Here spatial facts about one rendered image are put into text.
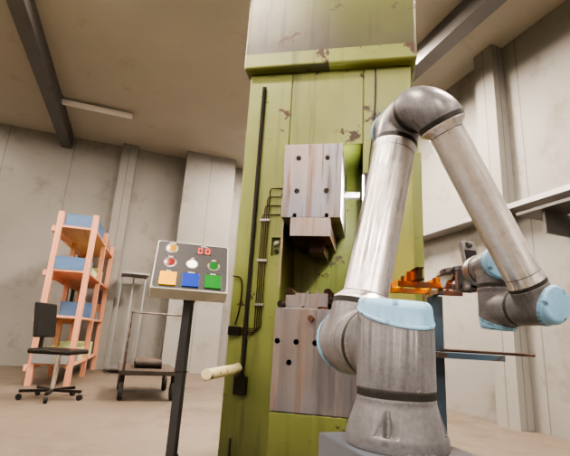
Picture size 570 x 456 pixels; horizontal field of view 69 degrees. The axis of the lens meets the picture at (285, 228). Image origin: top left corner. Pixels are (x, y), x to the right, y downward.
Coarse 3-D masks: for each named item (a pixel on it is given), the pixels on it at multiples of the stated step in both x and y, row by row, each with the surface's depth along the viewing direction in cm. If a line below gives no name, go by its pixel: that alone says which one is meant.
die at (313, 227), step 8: (296, 224) 208; (304, 224) 207; (312, 224) 207; (320, 224) 206; (328, 224) 205; (296, 232) 207; (304, 232) 206; (312, 232) 206; (320, 232) 205; (328, 232) 204; (296, 240) 216; (304, 240) 215; (312, 240) 214; (320, 240) 213; (328, 240) 212; (336, 240) 243; (304, 248) 234; (328, 248) 230; (336, 248) 243
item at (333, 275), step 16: (352, 176) 260; (352, 208) 255; (352, 224) 252; (352, 240) 250; (304, 256) 252; (336, 256) 249; (304, 272) 250; (320, 272) 248; (336, 272) 246; (304, 288) 248; (320, 288) 246; (336, 288) 244
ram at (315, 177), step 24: (312, 144) 218; (336, 144) 215; (288, 168) 217; (312, 168) 214; (336, 168) 212; (288, 192) 214; (312, 192) 211; (336, 192) 209; (288, 216) 210; (312, 216) 208; (336, 216) 205
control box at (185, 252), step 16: (160, 256) 195; (176, 256) 197; (192, 256) 200; (208, 256) 202; (224, 256) 204; (192, 272) 193; (208, 272) 195; (224, 272) 198; (160, 288) 184; (176, 288) 185; (192, 288) 187; (224, 288) 192
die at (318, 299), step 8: (288, 296) 200; (296, 296) 199; (304, 296) 198; (312, 296) 197; (320, 296) 197; (328, 296) 201; (288, 304) 199; (296, 304) 198; (304, 304) 197; (312, 304) 196; (320, 304) 196; (328, 304) 201
